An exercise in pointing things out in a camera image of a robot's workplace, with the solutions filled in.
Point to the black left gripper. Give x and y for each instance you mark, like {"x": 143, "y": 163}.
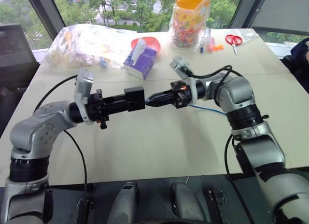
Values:
{"x": 96, "y": 105}

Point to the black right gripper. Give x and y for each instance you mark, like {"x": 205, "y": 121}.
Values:
{"x": 182, "y": 96}

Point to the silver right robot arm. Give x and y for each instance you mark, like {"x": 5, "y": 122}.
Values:
{"x": 236, "y": 93}

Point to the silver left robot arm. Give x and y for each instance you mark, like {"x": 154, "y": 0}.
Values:
{"x": 36, "y": 132}

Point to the purple tissue box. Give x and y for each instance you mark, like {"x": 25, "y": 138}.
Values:
{"x": 142, "y": 62}

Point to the pink plastic bowl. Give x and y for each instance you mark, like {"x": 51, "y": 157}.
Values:
{"x": 152, "y": 43}

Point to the clear plastic bag of goods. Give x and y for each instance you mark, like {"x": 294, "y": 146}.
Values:
{"x": 82, "y": 45}

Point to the small clear pink bottle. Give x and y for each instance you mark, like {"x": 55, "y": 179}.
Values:
{"x": 208, "y": 40}

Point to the orange plastic clip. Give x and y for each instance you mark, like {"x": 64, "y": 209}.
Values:
{"x": 218, "y": 48}

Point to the jar of colourful clips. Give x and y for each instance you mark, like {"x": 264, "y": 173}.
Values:
{"x": 189, "y": 23}

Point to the dark grey rounded shape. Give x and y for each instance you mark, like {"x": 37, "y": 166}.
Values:
{"x": 125, "y": 204}
{"x": 186, "y": 204}

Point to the small clear plastic bag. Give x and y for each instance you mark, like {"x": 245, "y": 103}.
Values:
{"x": 249, "y": 35}

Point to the black mesh chair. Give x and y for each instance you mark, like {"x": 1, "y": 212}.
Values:
{"x": 14, "y": 55}

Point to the dark blue seated person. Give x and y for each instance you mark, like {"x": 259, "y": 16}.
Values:
{"x": 299, "y": 64}

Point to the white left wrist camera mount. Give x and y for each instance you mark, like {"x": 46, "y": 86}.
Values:
{"x": 83, "y": 88}

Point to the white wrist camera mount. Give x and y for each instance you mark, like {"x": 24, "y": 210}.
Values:
{"x": 181, "y": 64}
{"x": 83, "y": 88}

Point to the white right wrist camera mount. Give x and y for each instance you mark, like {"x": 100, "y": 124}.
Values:
{"x": 181, "y": 64}

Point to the black window frame post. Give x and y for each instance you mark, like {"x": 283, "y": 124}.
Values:
{"x": 46, "y": 11}
{"x": 241, "y": 9}

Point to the black metal bracket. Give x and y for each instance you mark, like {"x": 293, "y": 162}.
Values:
{"x": 218, "y": 207}

